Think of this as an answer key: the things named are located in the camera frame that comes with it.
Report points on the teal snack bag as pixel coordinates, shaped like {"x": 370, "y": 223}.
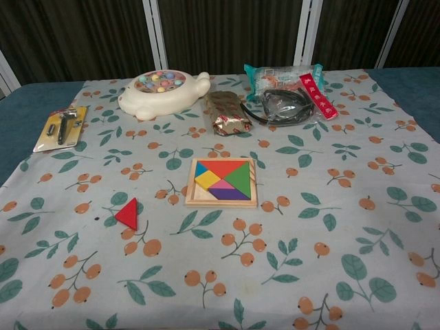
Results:
{"x": 271, "y": 77}

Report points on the cream fishing game toy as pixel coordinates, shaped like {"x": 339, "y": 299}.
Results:
{"x": 161, "y": 101}

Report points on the gold brown wrapped package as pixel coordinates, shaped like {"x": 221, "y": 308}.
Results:
{"x": 227, "y": 113}

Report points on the razor on yellow blister card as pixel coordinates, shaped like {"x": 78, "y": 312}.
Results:
{"x": 44, "y": 142}

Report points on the purple parallelogram tangram piece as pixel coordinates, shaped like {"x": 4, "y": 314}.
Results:
{"x": 228, "y": 194}

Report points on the blue triangle tangram piece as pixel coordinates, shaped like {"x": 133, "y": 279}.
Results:
{"x": 200, "y": 169}

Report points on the black bands in clear bag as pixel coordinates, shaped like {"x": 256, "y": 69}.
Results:
{"x": 285, "y": 108}

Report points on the green triangle tangram piece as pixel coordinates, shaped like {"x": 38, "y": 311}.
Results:
{"x": 240, "y": 182}

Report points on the small red triangle tangram piece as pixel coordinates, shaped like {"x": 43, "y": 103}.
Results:
{"x": 130, "y": 214}

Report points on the red label strip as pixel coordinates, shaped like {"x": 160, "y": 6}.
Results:
{"x": 318, "y": 98}

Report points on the pink triangle tangram piece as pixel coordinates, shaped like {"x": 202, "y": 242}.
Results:
{"x": 221, "y": 185}

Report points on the large red triangle tangram piece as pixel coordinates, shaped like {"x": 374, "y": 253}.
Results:
{"x": 223, "y": 168}

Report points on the yellow tangram piece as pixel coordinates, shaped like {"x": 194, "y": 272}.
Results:
{"x": 208, "y": 179}

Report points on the wooden tangram puzzle tray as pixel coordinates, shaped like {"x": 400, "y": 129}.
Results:
{"x": 199, "y": 198}

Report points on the fruit and leaf print tablecloth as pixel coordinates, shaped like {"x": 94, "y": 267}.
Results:
{"x": 309, "y": 240}

